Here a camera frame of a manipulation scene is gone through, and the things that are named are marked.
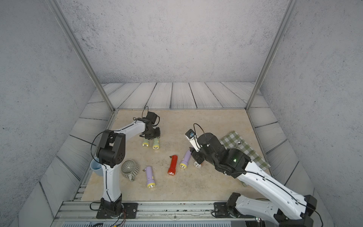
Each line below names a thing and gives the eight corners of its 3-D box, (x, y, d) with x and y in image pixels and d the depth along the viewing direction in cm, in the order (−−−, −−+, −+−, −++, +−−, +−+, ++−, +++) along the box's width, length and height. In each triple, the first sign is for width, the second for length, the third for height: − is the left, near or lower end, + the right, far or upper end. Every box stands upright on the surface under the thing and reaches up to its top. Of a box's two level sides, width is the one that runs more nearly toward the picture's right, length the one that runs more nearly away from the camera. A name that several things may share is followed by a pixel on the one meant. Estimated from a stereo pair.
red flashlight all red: (167, 174, 88) (167, 173, 86) (172, 156, 96) (172, 154, 94) (174, 175, 87) (174, 174, 85) (178, 157, 95) (178, 155, 93)
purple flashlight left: (147, 190, 82) (145, 188, 79) (143, 170, 90) (142, 167, 87) (155, 187, 83) (154, 185, 80) (152, 167, 91) (151, 165, 88)
